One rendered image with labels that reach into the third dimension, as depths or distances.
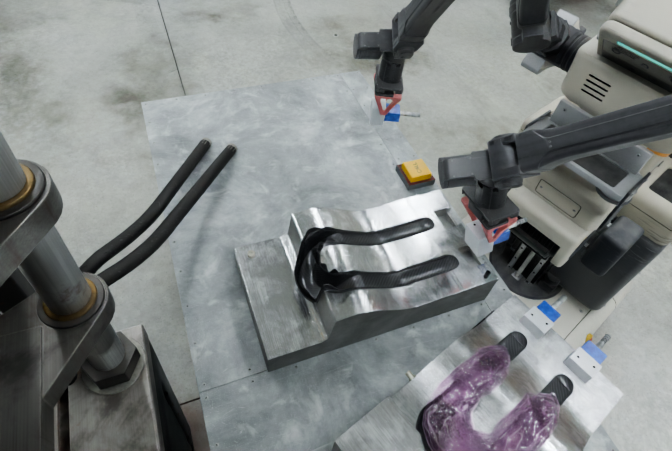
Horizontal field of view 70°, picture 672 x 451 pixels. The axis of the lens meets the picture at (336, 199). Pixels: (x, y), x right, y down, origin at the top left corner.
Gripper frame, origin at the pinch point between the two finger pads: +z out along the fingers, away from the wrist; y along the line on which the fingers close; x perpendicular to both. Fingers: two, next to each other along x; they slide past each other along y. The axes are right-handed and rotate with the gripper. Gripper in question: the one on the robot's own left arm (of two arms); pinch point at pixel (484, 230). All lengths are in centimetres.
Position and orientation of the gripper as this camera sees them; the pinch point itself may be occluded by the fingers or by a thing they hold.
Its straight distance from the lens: 102.1
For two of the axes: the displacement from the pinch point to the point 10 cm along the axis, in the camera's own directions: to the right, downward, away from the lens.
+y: 3.4, 6.4, -6.9
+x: 9.3, -3.2, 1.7
